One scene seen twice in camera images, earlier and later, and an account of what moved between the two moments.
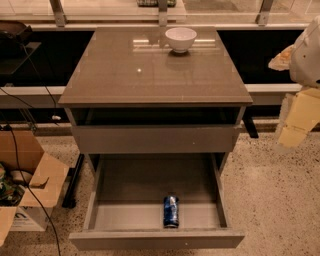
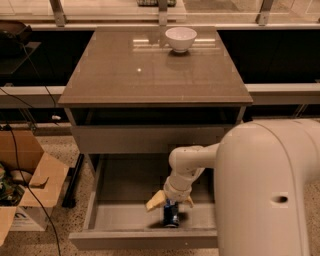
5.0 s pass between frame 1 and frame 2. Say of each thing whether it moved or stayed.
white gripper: moved
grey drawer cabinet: stayed
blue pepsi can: stayed
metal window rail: stayed
